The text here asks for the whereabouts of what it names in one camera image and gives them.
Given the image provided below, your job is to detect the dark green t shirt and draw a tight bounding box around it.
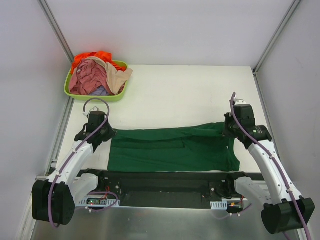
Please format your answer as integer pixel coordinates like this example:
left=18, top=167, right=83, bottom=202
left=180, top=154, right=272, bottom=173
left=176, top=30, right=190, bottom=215
left=107, top=122, right=240, bottom=172

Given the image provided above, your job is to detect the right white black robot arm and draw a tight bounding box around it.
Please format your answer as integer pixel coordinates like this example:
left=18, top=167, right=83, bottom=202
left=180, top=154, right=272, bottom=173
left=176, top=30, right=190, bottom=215
left=223, top=101, right=315, bottom=240

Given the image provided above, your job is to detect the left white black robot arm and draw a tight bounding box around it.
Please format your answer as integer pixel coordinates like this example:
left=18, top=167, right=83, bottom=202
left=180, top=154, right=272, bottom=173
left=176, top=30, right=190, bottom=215
left=32, top=110, right=117, bottom=228

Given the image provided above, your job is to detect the lime green plastic basket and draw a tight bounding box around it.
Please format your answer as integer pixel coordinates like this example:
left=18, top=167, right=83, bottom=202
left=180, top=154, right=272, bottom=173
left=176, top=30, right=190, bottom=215
left=64, top=61, right=129, bottom=102

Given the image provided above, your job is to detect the lavender t shirt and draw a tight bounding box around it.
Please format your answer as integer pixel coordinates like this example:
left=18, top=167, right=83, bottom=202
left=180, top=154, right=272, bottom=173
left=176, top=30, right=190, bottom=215
left=89, top=85, right=110, bottom=96

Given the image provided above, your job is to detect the beige t shirt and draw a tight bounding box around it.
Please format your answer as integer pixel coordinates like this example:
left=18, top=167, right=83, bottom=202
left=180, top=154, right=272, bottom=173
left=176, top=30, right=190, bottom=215
left=86, top=56, right=133, bottom=95

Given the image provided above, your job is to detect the pink t shirt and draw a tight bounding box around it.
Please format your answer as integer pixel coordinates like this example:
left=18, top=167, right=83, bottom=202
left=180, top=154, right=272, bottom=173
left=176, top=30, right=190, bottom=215
left=68, top=58, right=107, bottom=96

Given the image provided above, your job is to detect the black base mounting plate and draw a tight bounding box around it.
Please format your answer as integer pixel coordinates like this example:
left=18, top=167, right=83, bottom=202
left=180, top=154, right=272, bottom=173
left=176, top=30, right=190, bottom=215
left=81, top=169, right=241, bottom=209

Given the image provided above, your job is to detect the orange t shirt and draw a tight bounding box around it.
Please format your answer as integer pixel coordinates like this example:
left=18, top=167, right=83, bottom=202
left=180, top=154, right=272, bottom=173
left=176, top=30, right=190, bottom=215
left=70, top=51, right=128, bottom=75

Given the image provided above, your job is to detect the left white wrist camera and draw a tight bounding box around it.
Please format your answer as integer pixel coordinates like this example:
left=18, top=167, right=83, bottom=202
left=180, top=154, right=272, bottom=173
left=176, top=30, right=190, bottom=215
left=83, top=106, right=100, bottom=118

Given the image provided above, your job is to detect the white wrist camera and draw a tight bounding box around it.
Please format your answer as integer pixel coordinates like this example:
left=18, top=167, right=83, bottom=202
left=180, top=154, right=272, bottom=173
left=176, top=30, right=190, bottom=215
left=83, top=106, right=100, bottom=118
left=233, top=98, right=247, bottom=106

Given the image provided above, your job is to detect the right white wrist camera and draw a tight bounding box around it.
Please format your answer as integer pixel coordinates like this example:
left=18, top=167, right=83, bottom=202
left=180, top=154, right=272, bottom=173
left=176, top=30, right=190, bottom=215
left=233, top=98, right=247, bottom=106

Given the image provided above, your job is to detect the right aluminium frame post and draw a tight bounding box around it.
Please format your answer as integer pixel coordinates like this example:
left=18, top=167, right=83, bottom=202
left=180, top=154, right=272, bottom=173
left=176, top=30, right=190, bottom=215
left=251, top=0, right=303, bottom=140

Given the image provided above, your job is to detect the aluminium frame post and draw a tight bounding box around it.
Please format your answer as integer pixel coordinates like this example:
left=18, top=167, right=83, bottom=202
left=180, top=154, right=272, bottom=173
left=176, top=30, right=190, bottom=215
left=38, top=0, right=74, bottom=176
left=251, top=0, right=303, bottom=140

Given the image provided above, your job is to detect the left white slotted cable duct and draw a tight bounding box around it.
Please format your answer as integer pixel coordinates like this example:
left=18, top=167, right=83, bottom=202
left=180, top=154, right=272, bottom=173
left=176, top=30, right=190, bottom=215
left=75, top=196, right=120, bottom=208

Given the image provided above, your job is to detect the white slotted cable duct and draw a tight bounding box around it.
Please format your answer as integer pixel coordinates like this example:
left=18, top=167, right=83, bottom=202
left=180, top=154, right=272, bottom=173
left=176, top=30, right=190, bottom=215
left=210, top=200, right=228, bottom=211
left=75, top=196, right=120, bottom=208

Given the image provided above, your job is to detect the right white slotted cable duct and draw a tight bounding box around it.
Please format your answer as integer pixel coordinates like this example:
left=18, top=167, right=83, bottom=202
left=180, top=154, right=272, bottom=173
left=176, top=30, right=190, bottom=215
left=210, top=200, right=228, bottom=211

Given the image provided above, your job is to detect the left aluminium frame post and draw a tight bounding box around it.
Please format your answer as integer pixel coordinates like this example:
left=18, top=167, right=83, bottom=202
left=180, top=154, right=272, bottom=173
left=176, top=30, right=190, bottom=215
left=38, top=0, right=74, bottom=176

